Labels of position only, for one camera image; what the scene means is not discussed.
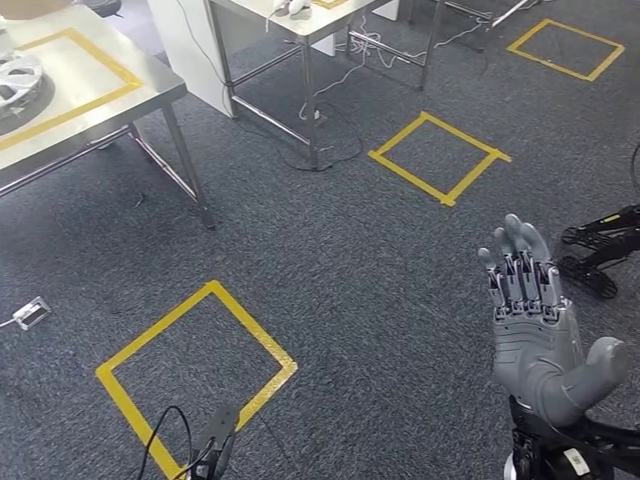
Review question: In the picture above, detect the yellow floor tape square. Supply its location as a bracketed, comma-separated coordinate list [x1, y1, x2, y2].
[367, 110, 512, 208]
[94, 279, 299, 480]

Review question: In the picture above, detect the white cable bundle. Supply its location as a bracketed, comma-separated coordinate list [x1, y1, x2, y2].
[299, 16, 491, 121]

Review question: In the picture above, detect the metal table frame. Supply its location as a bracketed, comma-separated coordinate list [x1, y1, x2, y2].
[407, 0, 531, 31]
[207, 0, 444, 172]

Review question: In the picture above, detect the black camera cable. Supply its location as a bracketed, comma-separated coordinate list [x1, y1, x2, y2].
[137, 405, 193, 480]

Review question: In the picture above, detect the yellow tape rectangle frame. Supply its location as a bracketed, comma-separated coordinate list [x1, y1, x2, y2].
[0, 27, 145, 152]

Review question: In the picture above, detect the silver floor outlet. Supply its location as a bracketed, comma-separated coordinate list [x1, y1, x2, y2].
[12, 296, 52, 332]

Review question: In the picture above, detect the black floor cable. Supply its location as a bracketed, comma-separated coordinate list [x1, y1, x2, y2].
[235, 99, 365, 174]

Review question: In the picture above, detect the white table panel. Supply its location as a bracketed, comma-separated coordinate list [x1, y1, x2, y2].
[147, 0, 236, 119]

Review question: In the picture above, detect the silver and black robot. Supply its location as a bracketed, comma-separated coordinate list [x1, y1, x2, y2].
[557, 205, 640, 301]

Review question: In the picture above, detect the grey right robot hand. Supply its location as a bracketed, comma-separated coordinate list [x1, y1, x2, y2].
[477, 213, 629, 429]

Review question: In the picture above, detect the steel frame table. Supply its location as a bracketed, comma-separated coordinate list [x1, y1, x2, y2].
[0, 3, 217, 230]

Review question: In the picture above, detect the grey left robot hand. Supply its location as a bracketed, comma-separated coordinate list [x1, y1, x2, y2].
[219, 430, 238, 475]

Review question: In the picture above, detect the black office chair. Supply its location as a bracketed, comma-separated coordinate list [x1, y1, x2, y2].
[82, 0, 124, 18]

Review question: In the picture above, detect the silver wheel hubcap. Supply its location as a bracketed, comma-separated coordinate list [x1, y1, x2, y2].
[0, 52, 46, 121]

